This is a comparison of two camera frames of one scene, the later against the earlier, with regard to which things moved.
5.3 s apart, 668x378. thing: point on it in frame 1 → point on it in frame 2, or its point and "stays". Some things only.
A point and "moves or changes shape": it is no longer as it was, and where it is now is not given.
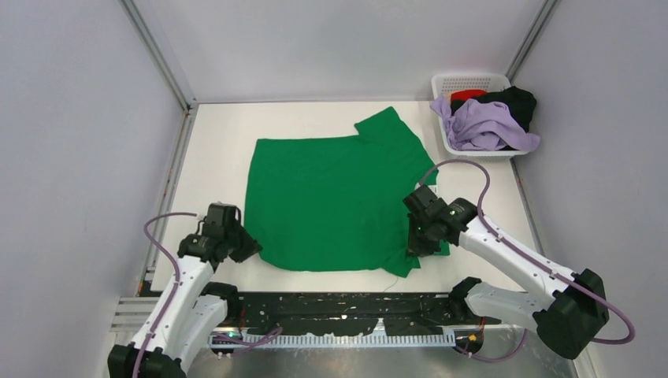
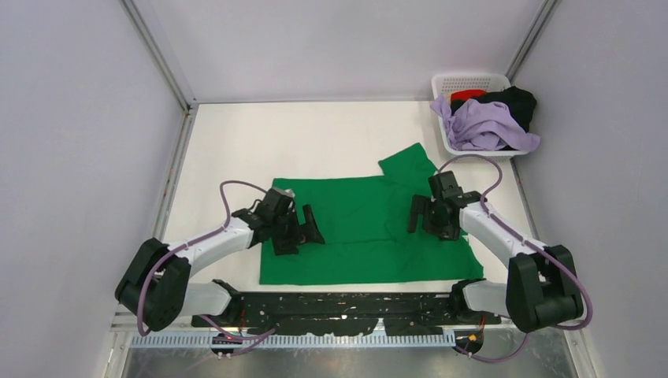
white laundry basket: (448, 84) stays
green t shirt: (336, 203) moves or changes shape
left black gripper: (250, 246) → (303, 232)
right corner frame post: (529, 40) stays
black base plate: (351, 312) stays
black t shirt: (520, 101) stays
